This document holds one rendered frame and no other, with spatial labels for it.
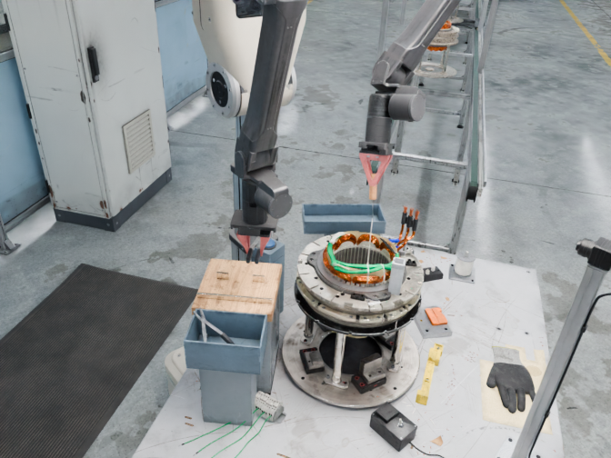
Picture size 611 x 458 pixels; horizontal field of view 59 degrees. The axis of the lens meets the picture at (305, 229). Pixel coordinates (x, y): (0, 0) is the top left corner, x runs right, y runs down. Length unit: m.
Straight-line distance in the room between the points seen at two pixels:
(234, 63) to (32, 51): 2.06
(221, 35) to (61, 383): 1.79
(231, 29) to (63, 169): 2.34
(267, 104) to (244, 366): 0.57
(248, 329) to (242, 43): 0.70
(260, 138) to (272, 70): 0.15
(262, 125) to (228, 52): 0.42
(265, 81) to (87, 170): 2.56
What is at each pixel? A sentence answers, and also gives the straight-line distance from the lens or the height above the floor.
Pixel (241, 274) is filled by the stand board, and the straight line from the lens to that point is 1.38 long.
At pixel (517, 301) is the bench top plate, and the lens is 1.92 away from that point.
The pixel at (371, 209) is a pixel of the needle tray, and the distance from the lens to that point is 1.72.
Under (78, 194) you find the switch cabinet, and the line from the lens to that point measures 3.62.
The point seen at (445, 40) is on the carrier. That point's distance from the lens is 4.08.
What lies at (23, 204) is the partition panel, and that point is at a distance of 3.74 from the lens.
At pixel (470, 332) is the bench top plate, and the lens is 1.74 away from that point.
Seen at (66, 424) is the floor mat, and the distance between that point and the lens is 2.53.
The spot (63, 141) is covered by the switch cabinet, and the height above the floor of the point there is 0.59.
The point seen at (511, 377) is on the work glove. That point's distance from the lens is 1.62.
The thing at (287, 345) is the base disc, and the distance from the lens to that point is 1.56.
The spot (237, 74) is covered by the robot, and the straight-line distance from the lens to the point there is 1.45.
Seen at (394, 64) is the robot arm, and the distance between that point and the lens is 1.24.
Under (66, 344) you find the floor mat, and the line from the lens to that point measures 2.86.
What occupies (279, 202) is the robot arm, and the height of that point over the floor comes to 1.36.
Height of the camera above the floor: 1.90
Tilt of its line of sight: 32 degrees down
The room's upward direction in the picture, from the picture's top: 3 degrees clockwise
